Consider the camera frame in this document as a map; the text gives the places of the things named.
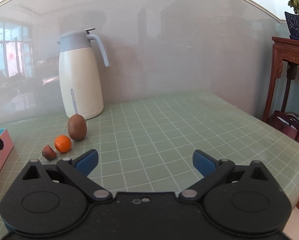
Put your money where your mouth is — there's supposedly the green grid tablecloth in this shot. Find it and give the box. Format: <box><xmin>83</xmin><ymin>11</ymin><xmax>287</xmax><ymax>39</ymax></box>
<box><xmin>0</xmin><ymin>92</ymin><xmax>299</xmax><ymax>239</ymax></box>

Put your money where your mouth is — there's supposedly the brown kiwi fruit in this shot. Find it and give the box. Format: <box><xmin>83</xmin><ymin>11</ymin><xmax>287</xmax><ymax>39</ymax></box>
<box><xmin>68</xmin><ymin>114</ymin><xmax>87</xmax><ymax>141</ymax></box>

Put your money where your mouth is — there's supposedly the white thermos jug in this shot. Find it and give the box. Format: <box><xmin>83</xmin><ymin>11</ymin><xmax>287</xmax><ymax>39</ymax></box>
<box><xmin>57</xmin><ymin>28</ymin><xmax>110</xmax><ymax>120</ymax></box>

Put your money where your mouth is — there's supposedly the dark red bag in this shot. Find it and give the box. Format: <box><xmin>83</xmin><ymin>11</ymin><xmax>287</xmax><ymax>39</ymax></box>
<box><xmin>268</xmin><ymin>111</ymin><xmax>299</xmax><ymax>140</ymax></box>

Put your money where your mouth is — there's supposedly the blue patterned plant pot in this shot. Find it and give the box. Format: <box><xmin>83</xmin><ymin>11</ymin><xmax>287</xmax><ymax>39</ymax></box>
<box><xmin>284</xmin><ymin>12</ymin><xmax>299</xmax><ymax>41</ymax></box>

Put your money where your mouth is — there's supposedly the small brown cut fruit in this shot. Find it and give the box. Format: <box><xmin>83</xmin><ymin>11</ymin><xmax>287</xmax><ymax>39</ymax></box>
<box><xmin>41</xmin><ymin>145</ymin><xmax>57</xmax><ymax>161</ymax></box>

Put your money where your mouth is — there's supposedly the orange tangerine back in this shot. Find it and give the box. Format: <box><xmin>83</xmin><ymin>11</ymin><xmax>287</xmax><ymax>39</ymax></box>
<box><xmin>54</xmin><ymin>135</ymin><xmax>72</xmax><ymax>153</ymax></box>

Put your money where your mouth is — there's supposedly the carved wooden plant stand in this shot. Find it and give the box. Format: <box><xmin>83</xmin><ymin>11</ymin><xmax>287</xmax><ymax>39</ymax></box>
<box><xmin>262</xmin><ymin>36</ymin><xmax>299</xmax><ymax>144</ymax></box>

